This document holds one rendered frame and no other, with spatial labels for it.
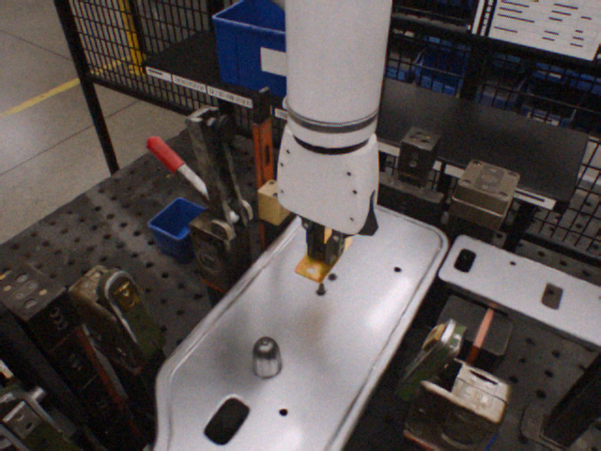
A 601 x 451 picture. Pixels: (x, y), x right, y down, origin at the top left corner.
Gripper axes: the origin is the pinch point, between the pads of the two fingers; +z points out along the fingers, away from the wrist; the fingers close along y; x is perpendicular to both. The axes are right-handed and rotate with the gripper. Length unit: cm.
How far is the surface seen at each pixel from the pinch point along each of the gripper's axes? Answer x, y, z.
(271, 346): -12.7, 0.7, 4.8
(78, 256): 1, -63, 39
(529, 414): 16, 33, 39
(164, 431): -25.1, -4.6, 9.0
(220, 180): -0.3, -14.9, -3.0
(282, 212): 7.2, -10.9, 6.4
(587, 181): 181, 42, 97
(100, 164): 82, -176, 110
